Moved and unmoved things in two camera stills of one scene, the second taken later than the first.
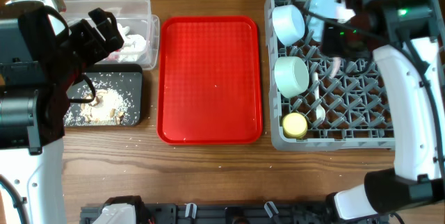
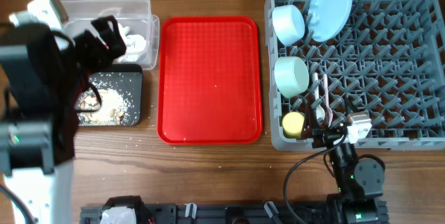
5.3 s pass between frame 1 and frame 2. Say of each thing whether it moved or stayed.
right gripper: moved
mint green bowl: stayed
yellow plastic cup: stayed
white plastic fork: moved
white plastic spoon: stayed
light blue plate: stayed
